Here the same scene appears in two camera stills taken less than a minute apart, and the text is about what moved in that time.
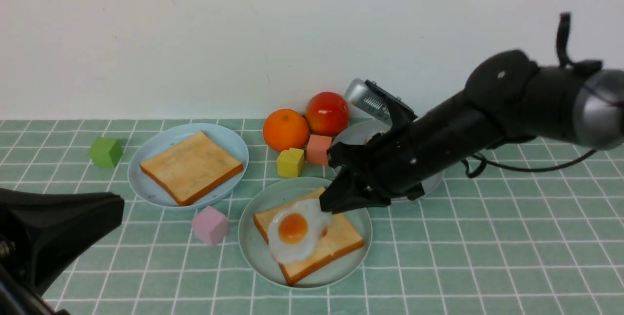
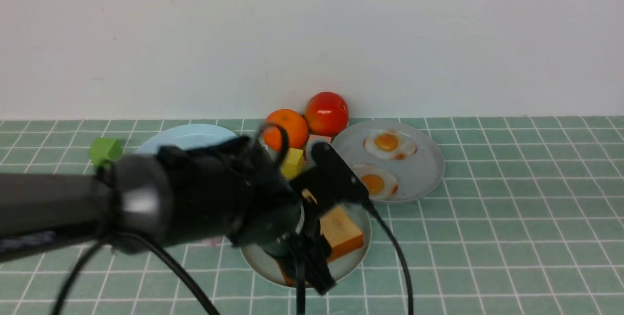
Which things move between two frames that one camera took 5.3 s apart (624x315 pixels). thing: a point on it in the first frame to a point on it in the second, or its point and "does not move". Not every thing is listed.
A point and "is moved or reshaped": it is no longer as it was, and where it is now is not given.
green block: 106,152 does not move
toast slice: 192,168 is moved or reshaped
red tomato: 327,114 does not move
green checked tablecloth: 220,219 does not move
